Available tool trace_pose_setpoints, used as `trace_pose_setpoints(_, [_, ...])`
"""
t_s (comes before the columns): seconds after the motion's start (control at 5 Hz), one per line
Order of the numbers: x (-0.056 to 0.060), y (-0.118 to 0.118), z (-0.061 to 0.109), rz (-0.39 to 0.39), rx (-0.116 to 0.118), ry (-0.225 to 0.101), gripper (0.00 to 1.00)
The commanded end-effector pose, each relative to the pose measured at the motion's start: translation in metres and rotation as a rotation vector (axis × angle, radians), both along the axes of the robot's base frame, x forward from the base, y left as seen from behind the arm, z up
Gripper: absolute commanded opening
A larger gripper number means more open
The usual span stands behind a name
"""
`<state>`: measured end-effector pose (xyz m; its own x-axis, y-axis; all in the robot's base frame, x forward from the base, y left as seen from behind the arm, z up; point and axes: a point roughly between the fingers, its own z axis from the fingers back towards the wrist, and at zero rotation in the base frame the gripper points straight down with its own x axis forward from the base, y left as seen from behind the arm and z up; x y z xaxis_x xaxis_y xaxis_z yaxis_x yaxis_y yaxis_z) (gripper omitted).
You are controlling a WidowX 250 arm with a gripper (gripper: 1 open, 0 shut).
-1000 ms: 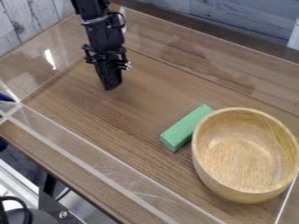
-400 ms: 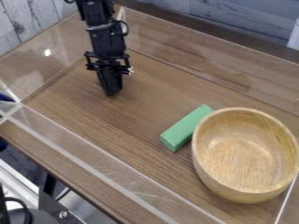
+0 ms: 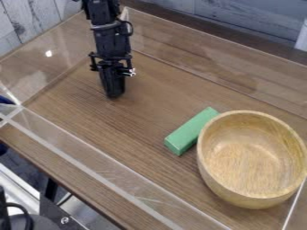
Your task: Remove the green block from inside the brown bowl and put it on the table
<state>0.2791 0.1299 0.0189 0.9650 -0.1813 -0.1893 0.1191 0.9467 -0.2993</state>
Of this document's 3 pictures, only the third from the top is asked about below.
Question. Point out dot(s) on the brown wooden bowl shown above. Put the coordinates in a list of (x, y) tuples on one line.
[(250, 159)]

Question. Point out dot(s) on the clear acrylic front wall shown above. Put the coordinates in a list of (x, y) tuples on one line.
[(121, 194)]

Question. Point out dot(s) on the clear acrylic corner bracket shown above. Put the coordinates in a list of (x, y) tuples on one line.
[(124, 15)]

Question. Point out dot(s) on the blue object at left edge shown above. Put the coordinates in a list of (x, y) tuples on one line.
[(4, 100)]

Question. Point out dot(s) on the green rectangular block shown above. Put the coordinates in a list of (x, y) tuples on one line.
[(182, 137)]

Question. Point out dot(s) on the black table leg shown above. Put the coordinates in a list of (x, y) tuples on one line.
[(50, 190)]

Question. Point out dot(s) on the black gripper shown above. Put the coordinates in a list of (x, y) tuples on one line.
[(112, 49)]

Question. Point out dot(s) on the black metal mount plate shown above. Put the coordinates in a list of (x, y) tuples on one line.
[(54, 218)]

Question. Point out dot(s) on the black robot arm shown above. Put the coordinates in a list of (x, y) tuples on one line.
[(101, 12)]

